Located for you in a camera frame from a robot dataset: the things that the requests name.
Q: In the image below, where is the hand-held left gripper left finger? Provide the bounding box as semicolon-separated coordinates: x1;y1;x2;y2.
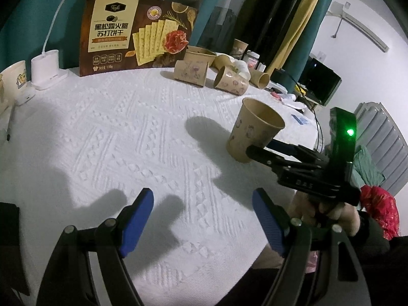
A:
36;188;155;306

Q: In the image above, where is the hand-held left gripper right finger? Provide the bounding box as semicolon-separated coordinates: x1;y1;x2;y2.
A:
252;188;372;306

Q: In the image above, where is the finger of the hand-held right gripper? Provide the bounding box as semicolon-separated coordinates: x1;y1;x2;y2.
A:
246;145;289;170
265;138;329;164

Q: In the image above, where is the brown floral paper cup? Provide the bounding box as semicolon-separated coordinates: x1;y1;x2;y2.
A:
226;97;285;163
186;46;218;68
250;69;271;89
233;39;249;62
213;66;249;96
212;54;234;71
173;59;210;87

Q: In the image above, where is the person's right forearm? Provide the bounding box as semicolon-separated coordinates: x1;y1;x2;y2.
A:
352;210;408;266

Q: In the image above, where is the person's right hand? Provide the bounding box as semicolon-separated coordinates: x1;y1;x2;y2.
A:
286;191;361;237

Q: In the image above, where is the green cloth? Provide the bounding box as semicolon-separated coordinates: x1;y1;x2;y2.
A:
351;145;387;187

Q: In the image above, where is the red patterned cloth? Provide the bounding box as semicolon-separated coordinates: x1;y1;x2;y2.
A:
360;184;401;240

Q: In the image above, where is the black monitor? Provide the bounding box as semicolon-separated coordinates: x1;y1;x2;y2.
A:
299;55;342;106

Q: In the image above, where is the grey radiator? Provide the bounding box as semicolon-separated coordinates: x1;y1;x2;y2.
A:
353;101;408;199

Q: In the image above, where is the white textured tablecloth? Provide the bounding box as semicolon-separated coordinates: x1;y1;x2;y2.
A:
0;66;323;306

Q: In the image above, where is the white crumpled tissue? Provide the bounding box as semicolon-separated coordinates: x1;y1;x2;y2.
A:
234;58;252;81

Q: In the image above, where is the jar with red label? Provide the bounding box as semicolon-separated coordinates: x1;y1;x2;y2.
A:
245;50;261;71

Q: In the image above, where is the yellow curtain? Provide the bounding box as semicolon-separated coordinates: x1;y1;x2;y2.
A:
264;0;333;74

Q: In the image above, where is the dark flat object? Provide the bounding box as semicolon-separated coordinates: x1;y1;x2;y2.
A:
0;202;30;298

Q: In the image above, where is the teal curtain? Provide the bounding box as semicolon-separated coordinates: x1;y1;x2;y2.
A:
280;0;339;85
0;0;256;71

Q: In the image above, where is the white air conditioner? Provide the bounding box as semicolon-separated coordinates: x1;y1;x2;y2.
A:
326;1;390;53

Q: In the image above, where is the black pen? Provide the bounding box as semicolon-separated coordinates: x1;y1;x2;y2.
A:
6;105;15;143

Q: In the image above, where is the white small box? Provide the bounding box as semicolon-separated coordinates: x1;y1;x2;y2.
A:
14;83;36;106

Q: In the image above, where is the white desk lamp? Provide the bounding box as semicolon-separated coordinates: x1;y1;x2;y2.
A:
31;0;92;91

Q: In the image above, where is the brown cracker box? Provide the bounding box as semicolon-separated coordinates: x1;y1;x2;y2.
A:
79;0;200;77

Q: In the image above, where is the white mug with yellow print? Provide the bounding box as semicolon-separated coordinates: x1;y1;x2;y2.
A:
0;60;32;105

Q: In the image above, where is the black cable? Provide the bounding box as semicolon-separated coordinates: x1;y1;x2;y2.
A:
277;67;323;154

